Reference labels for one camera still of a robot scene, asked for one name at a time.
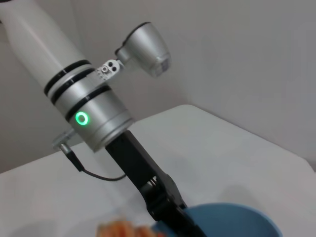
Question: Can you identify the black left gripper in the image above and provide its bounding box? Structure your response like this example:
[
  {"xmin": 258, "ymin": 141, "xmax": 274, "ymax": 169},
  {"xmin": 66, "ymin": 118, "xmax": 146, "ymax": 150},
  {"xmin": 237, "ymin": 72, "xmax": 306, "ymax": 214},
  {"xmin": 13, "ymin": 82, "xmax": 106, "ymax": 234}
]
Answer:
[{"xmin": 105, "ymin": 129, "xmax": 207, "ymax": 237}]

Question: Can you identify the blue bowl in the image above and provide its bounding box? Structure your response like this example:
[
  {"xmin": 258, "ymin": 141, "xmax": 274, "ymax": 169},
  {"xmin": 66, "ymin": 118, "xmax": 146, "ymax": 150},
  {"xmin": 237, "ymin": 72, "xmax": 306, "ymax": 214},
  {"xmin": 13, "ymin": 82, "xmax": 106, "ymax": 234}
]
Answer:
[{"xmin": 150, "ymin": 202, "xmax": 283, "ymax": 237}]

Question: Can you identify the long rectangular toast bread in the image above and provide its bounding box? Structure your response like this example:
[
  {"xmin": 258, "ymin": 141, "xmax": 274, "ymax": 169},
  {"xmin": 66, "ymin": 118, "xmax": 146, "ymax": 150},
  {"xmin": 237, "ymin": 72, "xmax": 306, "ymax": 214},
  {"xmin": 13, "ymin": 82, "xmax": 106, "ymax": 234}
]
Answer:
[{"xmin": 97, "ymin": 216, "xmax": 158, "ymax": 237}]

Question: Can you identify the left arm connector cable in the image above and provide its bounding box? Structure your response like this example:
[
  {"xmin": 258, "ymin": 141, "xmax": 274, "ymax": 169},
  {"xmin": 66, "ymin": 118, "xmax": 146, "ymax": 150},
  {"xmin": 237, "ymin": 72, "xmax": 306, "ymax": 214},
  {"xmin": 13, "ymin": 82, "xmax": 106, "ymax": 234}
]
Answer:
[{"xmin": 52, "ymin": 130, "xmax": 129, "ymax": 182}]

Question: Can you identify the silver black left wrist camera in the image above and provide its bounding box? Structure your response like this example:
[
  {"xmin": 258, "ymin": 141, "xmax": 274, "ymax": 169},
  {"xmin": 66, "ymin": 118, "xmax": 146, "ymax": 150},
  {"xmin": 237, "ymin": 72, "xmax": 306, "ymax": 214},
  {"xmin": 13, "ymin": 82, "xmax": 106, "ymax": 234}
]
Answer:
[{"xmin": 115, "ymin": 21, "xmax": 172, "ymax": 79}]

